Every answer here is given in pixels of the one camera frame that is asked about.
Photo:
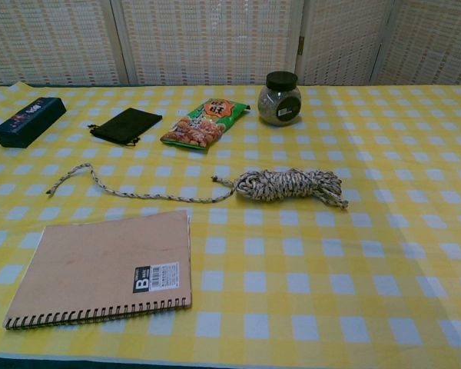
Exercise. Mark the green orange snack bag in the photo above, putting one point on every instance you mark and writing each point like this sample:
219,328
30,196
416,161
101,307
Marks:
203,123

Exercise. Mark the clear jar with black lid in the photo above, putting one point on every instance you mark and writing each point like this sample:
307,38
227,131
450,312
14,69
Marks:
278,104

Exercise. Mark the yellow white checked tablecloth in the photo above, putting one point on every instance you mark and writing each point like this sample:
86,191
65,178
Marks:
330,250

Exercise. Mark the woven folding screen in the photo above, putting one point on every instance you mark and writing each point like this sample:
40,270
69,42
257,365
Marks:
215,38

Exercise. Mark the kraft cover spiral notebook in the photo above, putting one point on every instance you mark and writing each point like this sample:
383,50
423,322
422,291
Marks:
100,261

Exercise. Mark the brass screen hinge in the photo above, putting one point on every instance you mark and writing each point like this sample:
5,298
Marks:
301,45

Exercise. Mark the dark blue rectangular box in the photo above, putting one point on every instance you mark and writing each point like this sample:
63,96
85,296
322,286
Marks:
27,119

